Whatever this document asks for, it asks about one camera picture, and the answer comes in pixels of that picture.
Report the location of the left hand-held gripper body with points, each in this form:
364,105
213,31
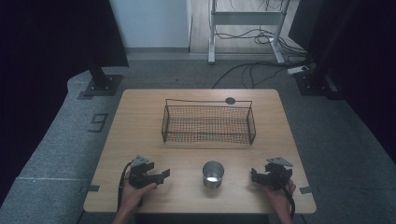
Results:
140,175

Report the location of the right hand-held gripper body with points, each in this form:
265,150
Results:
278,175

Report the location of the person's left hand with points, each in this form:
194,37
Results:
134,194

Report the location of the person's right hand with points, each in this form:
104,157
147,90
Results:
280,197

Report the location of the grey tape piece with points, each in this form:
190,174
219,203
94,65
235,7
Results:
305,189
91,188

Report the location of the silver metal cup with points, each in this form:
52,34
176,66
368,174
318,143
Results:
213,174

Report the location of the black round table grommet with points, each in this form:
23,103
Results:
230,100

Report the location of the black stand with wide base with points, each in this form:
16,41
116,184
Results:
314,84

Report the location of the white power strip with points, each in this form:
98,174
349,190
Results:
297,69

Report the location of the black curtain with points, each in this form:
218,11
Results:
46,62
358,62

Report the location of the black stand with base plate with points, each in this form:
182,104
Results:
102,84

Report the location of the white metal desk frame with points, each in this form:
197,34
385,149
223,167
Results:
246,18

